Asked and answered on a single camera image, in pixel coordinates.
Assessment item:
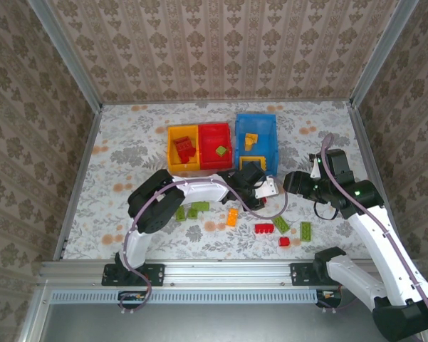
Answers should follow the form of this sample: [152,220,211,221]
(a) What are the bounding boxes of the aluminium mounting rail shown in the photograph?
[38,259,389,286]

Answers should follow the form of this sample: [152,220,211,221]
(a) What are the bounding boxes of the red lego bricks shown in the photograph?
[173,136,197,164]

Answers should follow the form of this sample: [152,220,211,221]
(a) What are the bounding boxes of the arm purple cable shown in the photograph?
[322,133,428,334]
[119,176,290,315]

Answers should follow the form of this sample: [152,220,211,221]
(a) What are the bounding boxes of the aluminium frame post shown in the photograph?
[348,0,419,108]
[27,0,103,113]

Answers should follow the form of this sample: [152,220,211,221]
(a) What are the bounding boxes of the blue plastic bin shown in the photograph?
[234,113,279,178]

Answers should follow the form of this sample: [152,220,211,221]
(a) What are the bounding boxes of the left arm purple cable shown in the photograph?
[119,176,290,315]

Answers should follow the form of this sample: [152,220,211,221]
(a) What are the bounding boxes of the aluminium table side rail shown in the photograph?
[347,101,395,222]
[53,105,103,261]

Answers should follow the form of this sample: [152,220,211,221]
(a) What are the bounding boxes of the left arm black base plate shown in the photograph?
[101,262,165,287]

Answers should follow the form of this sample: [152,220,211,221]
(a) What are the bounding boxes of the red plastic bin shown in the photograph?
[198,123,234,171]

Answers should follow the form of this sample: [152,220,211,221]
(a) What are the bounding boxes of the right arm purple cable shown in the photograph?
[322,133,428,334]

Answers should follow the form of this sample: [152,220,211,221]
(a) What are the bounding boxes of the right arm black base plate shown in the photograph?
[290,262,328,286]

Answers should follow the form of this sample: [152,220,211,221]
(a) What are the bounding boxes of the yellow plastic bin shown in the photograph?
[167,124,202,171]

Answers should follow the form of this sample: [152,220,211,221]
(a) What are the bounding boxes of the slotted grey cable duct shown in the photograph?
[49,289,323,304]

